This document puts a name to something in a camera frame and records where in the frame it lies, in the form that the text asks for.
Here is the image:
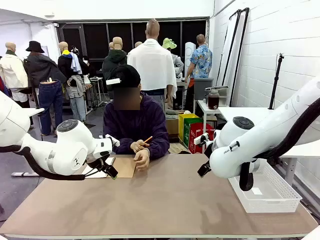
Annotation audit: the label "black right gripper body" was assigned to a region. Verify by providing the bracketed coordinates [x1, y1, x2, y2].
[197, 161, 212, 179]

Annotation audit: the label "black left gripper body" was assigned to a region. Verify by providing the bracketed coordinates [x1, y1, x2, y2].
[86, 156, 112, 176]

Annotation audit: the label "spiral notebook brown cover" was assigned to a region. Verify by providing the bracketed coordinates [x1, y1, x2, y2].
[81, 156, 137, 179]

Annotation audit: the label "person's left forearm purple sleeve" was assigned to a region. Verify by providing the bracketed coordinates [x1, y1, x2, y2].
[148, 138, 171, 161]

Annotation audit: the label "person's right forearm purple sleeve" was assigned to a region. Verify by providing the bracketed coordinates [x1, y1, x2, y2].
[112, 138, 136, 155]

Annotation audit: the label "person's left hand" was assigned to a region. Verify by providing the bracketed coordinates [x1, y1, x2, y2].
[133, 149, 151, 172]

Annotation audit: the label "person's right hand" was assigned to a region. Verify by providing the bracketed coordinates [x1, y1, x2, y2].
[130, 139, 151, 154]

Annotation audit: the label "brown cardboard floor piece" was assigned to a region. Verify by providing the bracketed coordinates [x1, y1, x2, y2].
[168, 142, 191, 155]

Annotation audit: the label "green recycling bin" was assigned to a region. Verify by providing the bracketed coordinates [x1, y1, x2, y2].
[183, 117, 204, 149]

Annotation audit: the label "red recycling bin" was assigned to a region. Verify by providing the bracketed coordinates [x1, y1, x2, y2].
[188, 122, 216, 154]

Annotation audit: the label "yellow recycling bin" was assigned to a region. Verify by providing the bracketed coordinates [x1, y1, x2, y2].
[177, 113, 200, 147]

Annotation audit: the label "brown cardboard box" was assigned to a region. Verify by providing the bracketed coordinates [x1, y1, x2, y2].
[165, 117, 180, 136]

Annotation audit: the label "person in purple jacket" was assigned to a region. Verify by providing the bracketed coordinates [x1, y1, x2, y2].
[102, 64, 171, 161]

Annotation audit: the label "grey green cloth pile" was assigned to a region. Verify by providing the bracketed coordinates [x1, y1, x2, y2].
[165, 109, 186, 119]

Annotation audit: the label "small white side table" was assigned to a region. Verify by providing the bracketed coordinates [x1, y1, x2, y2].
[195, 99, 227, 131]

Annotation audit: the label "glass jar brown liquid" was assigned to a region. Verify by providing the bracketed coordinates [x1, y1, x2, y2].
[207, 89, 221, 111]

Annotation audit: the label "large white table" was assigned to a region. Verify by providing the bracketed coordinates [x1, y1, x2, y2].
[217, 106, 320, 186]

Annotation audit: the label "blue jeans mannequin legs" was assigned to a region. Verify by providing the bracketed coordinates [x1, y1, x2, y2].
[38, 77, 64, 137]

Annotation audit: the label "white perforated plastic basket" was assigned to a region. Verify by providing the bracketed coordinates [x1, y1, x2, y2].
[227, 158, 303, 214]

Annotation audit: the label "white stand leg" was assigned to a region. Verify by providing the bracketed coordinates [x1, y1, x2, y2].
[10, 171, 42, 178]

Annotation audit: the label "grey plastic bin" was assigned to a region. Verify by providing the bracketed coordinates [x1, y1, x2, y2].
[193, 77, 214, 101]

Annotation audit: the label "grey metal tray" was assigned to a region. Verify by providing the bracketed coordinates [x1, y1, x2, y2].
[204, 85, 230, 92]

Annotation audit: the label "white small background table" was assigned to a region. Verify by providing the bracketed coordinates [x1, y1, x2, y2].
[88, 76, 106, 106]

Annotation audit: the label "black beanie cap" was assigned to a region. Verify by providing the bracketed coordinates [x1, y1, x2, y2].
[106, 64, 142, 91]

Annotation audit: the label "mannequin with yellow collar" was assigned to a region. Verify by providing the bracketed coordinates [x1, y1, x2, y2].
[57, 41, 89, 124]

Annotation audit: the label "mannequin in dark green jacket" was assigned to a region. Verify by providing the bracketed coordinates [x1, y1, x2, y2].
[101, 36, 129, 101]

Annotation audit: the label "mannequin with black hat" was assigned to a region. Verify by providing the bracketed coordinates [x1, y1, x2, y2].
[23, 40, 67, 89]

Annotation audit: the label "mannequin with white cloth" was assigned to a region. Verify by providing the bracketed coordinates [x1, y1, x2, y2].
[126, 18, 179, 111]

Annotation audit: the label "black tripod stand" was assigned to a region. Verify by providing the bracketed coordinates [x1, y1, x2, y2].
[268, 52, 286, 111]

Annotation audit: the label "white cylinder appliance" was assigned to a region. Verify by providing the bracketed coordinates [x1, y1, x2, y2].
[184, 41, 197, 76]

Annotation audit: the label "dark window panels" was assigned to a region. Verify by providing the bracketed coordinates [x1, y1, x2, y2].
[55, 17, 210, 76]

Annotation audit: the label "mannequin in cream jacket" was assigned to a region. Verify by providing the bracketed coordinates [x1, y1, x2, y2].
[0, 41, 29, 103]

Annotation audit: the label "mannequin with green hat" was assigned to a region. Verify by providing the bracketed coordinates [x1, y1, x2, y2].
[161, 37, 185, 76]

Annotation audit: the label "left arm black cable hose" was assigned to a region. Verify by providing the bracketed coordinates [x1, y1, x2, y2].
[0, 144, 86, 182]

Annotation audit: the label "white panel black frame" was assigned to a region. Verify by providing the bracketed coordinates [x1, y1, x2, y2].
[215, 9, 242, 87]
[228, 7, 251, 108]

